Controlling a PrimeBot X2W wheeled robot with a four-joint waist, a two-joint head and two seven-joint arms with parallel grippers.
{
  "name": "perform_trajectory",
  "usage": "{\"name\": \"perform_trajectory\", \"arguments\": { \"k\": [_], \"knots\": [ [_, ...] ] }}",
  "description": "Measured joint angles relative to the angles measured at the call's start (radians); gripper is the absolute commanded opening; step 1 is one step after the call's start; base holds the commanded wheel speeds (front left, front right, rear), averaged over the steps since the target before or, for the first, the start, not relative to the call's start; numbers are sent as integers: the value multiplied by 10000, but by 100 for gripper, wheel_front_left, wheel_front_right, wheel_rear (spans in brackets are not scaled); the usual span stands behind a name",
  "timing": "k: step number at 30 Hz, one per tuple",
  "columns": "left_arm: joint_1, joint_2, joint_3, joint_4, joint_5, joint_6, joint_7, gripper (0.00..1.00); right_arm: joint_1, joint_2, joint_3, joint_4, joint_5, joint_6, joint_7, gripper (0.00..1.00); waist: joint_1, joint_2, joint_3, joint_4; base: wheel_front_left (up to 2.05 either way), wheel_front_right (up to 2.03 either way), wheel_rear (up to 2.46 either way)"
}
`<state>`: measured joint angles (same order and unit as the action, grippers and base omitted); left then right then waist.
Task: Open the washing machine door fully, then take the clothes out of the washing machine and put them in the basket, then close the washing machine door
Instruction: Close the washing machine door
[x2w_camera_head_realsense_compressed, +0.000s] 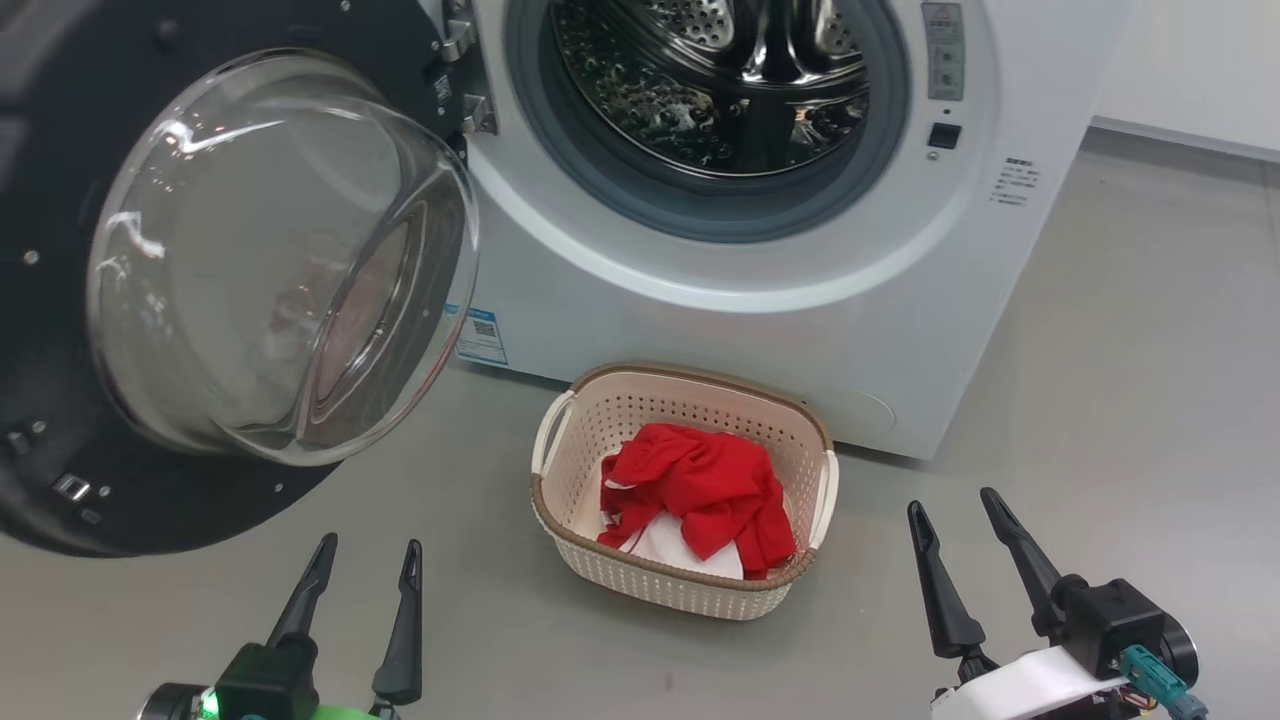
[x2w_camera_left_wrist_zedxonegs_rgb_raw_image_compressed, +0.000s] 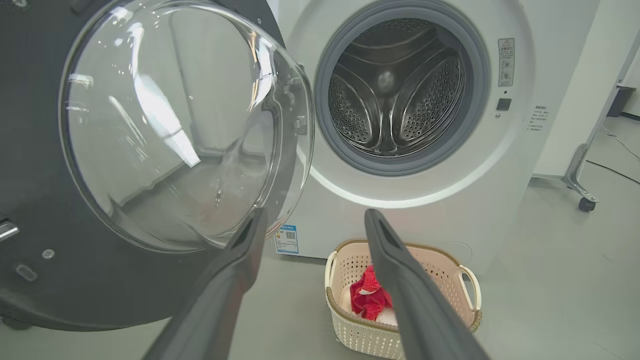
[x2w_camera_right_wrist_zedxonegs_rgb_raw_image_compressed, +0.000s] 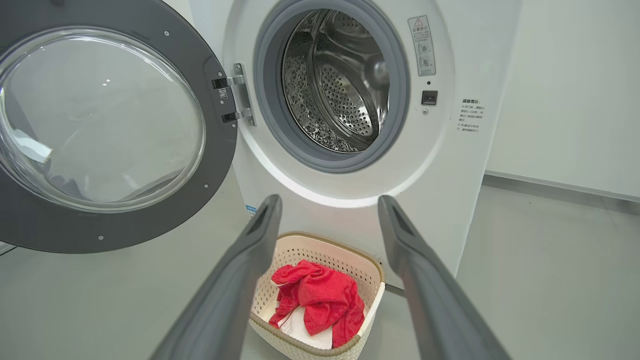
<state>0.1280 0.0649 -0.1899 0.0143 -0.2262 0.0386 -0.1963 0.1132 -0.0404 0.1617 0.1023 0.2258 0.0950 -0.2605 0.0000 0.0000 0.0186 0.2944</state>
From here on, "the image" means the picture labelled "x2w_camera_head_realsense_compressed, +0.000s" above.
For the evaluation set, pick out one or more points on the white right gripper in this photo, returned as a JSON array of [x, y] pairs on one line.
[[1030, 690]]

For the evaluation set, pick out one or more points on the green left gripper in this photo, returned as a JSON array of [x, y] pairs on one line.
[[350, 714]]

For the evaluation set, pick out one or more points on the red and white garment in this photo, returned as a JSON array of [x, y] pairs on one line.
[[710, 480]]

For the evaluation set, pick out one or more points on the black round glass washer door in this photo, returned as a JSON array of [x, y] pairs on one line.
[[120, 400]]

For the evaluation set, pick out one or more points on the cream perforated laundry basket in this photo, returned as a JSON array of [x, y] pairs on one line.
[[690, 595]]

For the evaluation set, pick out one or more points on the white front-load washing machine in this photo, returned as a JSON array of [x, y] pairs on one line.
[[760, 320]]

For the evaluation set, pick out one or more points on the grey rubber door gasket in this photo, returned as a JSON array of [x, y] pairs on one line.
[[700, 210]]

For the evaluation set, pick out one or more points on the round filter cover panel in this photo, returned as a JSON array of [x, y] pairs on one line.
[[860, 415]]

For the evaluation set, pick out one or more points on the blue energy label sticker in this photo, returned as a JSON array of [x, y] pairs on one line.
[[482, 335]]

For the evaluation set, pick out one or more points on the grey warning label strip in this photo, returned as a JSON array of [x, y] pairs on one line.
[[943, 50]]

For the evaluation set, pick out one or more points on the perforated steel washer drum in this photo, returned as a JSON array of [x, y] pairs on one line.
[[660, 100]]

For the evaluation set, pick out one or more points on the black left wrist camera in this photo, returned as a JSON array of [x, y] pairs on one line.
[[260, 680]]

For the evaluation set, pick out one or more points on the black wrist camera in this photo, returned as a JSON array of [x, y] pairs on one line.
[[1110, 620], [260, 680]]

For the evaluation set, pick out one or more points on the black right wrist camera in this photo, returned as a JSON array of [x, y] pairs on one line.
[[1110, 620]]

